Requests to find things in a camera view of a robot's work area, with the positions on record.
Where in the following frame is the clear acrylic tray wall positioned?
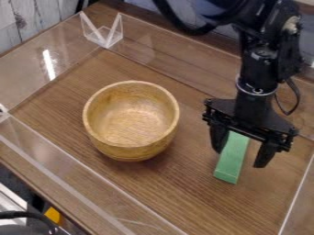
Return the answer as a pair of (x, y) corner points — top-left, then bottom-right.
(0, 105), (187, 235)

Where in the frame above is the green rectangular block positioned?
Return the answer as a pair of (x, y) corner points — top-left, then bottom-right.
(213, 132), (248, 185)

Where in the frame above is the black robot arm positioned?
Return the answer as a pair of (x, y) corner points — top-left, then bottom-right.
(201, 0), (303, 168)

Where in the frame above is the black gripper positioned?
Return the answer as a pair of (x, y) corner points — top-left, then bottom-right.
(201, 92), (298, 168)

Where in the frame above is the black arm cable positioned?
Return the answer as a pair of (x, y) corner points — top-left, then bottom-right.
(151, 0), (247, 36)

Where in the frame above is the clear acrylic corner bracket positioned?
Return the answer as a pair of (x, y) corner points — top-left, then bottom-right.
(78, 12), (124, 49)

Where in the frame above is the yellow and black device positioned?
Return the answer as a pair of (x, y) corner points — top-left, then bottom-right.
(42, 207), (73, 235)

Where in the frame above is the brown wooden bowl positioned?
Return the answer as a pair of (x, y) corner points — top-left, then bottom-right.
(82, 80), (180, 162)

